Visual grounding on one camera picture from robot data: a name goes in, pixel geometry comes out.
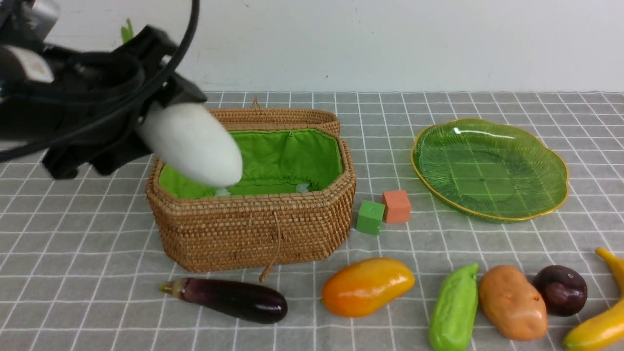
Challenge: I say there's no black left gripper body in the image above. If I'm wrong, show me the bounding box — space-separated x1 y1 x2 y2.
43 26 207 179

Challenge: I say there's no white radish with leaves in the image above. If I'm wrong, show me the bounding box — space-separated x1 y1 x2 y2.
120 19 244 188

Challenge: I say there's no dark purple eggplant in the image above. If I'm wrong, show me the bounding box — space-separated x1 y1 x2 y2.
159 277 288 324

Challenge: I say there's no orange yellow mango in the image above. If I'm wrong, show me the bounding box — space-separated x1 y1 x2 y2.
321 257 416 318

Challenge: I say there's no brown potato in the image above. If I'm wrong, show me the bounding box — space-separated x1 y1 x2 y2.
478 265 548 342

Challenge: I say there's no dark purple passion fruit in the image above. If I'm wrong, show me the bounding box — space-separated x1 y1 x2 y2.
532 265 588 317

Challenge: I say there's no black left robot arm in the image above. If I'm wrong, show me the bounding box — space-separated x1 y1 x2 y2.
1 0 207 179

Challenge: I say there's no woven rattan basket lid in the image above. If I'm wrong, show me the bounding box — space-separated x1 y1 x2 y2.
208 99 341 135

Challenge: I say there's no woven rattan basket green lining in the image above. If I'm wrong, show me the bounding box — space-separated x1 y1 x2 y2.
146 128 356 273

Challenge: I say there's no green foam cube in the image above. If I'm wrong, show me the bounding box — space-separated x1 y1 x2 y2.
355 200 386 235

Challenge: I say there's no orange foam cube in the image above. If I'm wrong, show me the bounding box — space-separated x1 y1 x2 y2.
382 190 411 224

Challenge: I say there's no green glass leaf plate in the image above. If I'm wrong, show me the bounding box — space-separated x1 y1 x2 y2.
411 118 570 223

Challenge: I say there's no grey checked tablecloth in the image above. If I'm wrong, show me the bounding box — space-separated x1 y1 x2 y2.
0 93 624 351

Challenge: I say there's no yellow banana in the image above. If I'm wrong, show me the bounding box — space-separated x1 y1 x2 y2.
563 247 624 351

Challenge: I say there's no black cable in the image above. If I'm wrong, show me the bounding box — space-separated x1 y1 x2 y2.
0 0 200 162

